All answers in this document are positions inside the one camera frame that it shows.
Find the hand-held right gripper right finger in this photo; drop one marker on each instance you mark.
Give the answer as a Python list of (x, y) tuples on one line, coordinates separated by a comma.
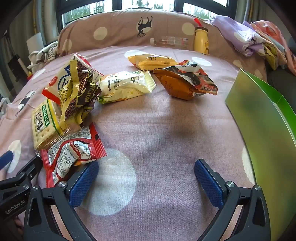
[(208, 183)]

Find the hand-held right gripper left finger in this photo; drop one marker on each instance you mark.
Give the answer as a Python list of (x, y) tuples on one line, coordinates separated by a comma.
[(83, 185)]

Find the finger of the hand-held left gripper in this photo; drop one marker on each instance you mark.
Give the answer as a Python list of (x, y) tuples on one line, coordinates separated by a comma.
[(5, 161), (32, 168)]

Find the red snack packet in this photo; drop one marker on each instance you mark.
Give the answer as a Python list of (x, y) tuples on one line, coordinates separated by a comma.
[(76, 148)]

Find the green cardboard box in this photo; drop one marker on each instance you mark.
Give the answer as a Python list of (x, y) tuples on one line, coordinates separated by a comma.
[(261, 125)]

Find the brown gold wrapper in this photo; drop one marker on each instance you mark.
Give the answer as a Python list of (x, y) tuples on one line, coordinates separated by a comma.
[(78, 92)]

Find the white packet red edges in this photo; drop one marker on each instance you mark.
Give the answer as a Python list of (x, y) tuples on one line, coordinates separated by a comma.
[(55, 81)]

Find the yellow orange snack packet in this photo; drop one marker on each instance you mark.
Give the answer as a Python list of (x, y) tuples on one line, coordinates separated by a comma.
[(152, 61)]

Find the soda cracker packet green label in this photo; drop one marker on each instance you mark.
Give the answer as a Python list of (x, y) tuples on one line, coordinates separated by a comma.
[(44, 125)]

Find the pink polka dot bedsheet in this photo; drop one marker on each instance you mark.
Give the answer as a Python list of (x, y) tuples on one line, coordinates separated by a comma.
[(150, 129)]

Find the orange brown snack packet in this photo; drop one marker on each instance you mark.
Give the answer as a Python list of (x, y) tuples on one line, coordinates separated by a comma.
[(175, 85)]

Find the red black crumpled wrapper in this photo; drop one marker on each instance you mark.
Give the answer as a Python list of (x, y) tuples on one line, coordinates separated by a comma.
[(196, 76)]

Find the pale yellow snack packet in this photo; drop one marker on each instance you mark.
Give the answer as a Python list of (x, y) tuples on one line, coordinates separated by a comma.
[(124, 85)]

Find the striped white cloth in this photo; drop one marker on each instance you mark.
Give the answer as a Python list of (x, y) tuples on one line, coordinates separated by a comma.
[(44, 54)]

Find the yellow bottle brown cap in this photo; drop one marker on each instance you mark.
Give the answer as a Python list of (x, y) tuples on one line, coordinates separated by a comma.
[(201, 41)]

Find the clear plastic bottle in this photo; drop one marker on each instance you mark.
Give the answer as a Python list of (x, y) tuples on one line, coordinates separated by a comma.
[(171, 42)]

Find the colourful patterned cloth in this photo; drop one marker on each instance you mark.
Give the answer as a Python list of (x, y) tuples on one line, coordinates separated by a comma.
[(272, 46)]

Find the purple patterned cloth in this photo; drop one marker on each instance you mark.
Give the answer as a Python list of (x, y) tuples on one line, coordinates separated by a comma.
[(242, 34)]

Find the brown polka dot pillow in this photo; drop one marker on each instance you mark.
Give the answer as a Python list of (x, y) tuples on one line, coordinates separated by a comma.
[(161, 25)]

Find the black window frame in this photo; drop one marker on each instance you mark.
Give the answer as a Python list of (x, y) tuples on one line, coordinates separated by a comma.
[(116, 4)]

